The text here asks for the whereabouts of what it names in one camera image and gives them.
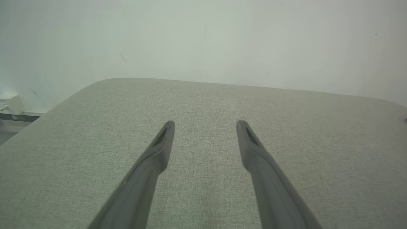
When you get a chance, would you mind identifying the grey fabric sofa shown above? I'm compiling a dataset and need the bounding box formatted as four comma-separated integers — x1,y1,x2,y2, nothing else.
0,77,407,229

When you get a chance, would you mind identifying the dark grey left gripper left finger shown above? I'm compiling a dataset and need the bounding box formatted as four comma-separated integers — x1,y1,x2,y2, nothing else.
87,120,176,229

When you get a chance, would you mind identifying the small white box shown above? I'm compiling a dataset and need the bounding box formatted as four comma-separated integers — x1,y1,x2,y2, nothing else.
0,94,26,115

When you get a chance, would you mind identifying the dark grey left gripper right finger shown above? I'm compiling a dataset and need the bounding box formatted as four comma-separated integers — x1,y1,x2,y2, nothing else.
236,120,323,229

